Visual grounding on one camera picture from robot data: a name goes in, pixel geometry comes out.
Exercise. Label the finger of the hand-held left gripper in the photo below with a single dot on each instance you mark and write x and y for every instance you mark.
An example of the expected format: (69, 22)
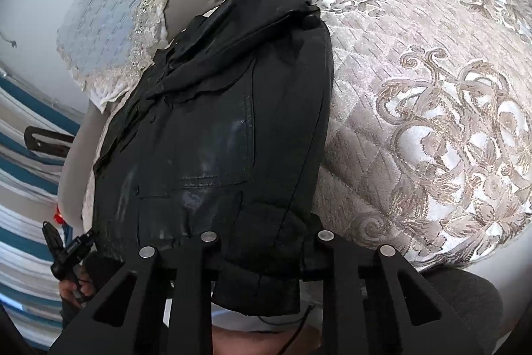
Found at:
(50, 143)

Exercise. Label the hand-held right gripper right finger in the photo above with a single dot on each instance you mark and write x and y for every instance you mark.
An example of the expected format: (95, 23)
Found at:
(336, 276)

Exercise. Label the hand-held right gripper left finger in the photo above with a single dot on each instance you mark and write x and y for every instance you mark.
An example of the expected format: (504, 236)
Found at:
(195, 276)

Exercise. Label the black leather jacket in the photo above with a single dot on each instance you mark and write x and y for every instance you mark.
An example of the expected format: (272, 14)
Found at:
(228, 130)

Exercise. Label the person's left hand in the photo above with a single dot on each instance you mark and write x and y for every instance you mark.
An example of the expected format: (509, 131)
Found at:
(79, 292)

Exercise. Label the blue white striped rug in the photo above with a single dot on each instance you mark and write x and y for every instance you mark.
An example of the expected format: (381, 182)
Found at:
(25, 263)

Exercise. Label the dark grey cloth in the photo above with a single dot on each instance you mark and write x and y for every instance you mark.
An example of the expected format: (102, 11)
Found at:
(465, 296)

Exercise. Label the white lace cover cloth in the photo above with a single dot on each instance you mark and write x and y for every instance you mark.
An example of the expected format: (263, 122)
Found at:
(108, 5)

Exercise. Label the beige patterned quilted bedspread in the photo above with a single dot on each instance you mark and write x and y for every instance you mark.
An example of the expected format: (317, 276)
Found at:
(415, 47)

